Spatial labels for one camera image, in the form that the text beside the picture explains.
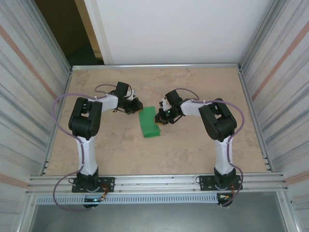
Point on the green cloth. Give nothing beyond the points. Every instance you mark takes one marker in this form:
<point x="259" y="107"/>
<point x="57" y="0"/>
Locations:
<point x="148" y="123"/>

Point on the small black controller board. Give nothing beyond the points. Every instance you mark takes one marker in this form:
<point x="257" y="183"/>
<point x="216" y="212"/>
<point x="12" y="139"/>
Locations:
<point x="93" y="199"/>

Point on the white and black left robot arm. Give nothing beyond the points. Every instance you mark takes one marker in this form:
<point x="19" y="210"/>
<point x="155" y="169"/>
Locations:
<point x="84" y="116"/>

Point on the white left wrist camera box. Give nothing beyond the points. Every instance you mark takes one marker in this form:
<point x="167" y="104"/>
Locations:
<point x="132" y="94"/>

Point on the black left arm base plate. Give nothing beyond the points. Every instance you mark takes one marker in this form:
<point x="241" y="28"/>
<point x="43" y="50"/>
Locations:
<point x="108" y="182"/>

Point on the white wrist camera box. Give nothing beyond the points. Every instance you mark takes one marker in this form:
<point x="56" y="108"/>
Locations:
<point x="132" y="94"/>
<point x="164" y="102"/>

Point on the tan wooden door jamb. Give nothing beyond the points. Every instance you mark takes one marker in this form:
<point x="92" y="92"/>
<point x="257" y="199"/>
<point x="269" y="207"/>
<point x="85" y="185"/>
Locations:
<point x="87" y="24"/>

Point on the aluminium corner post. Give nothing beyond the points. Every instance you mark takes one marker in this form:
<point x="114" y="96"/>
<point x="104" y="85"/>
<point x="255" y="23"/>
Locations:
<point x="49" y="33"/>
<point x="260" y="33"/>

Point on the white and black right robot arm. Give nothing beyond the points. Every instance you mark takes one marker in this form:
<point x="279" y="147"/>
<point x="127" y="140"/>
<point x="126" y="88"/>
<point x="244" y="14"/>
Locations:
<point x="219" y="120"/>

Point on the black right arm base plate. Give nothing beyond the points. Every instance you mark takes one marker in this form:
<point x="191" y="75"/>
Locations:
<point x="205" y="181"/>

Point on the long aluminium mounting rail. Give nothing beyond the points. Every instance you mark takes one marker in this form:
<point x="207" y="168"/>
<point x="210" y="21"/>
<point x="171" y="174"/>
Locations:
<point x="157" y="184"/>

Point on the aluminium table side rail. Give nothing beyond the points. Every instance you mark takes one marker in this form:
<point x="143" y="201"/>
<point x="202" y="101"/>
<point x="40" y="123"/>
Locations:
<point x="248" y="96"/>
<point x="64" y="96"/>

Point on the white door frame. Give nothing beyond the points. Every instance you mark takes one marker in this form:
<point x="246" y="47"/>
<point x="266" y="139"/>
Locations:
<point x="96" y="24"/>

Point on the corrugated translucent side panel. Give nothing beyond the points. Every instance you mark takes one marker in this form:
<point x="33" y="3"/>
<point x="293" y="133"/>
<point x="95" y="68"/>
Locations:
<point x="285" y="96"/>
<point x="24" y="96"/>

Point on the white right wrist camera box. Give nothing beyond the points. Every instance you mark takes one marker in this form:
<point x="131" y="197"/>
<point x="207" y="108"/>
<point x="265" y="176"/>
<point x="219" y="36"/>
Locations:
<point x="164" y="102"/>

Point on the aluminium table edge rail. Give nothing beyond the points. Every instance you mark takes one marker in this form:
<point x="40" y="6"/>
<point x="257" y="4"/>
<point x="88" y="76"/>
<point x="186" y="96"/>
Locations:
<point x="157" y="65"/>

